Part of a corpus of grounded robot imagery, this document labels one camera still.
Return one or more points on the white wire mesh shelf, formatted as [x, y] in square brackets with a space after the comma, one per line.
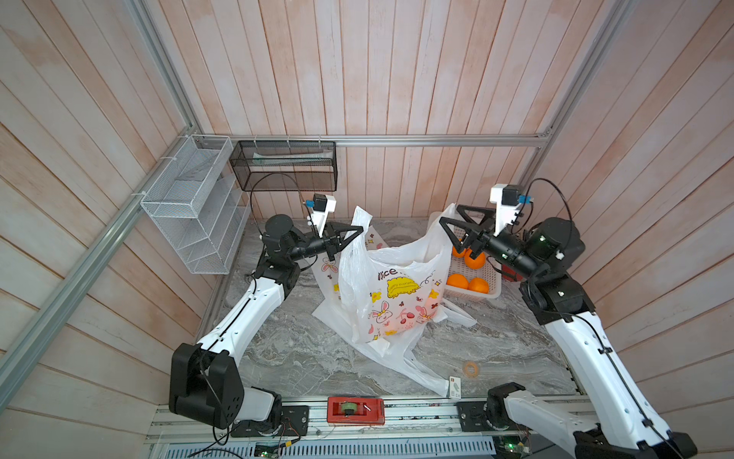
[197, 204]

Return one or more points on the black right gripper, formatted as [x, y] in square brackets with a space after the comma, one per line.
[475, 236]

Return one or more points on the orange mandarin middle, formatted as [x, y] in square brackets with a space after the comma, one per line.
[479, 286]

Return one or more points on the white printed plastic bag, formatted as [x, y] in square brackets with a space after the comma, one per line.
[392, 289]

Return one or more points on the orange mandarin left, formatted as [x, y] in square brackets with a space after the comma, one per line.
[457, 281]

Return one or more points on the red tape dispenser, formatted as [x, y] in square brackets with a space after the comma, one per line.
[356, 411]

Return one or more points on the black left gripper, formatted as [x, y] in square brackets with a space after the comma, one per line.
[336, 243]

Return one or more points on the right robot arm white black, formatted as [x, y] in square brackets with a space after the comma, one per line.
[626, 425]

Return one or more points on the black wire mesh basket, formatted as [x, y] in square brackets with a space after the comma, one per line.
[276, 166]

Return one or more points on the white plastic perforated basket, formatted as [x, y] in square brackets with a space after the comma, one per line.
[457, 265]

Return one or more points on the small white card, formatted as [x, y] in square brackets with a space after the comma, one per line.
[455, 388]

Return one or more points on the orange mandarin centre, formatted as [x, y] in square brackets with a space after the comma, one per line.
[474, 260]

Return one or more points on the red metal pencil bucket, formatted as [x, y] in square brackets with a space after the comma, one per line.
[510, 275]

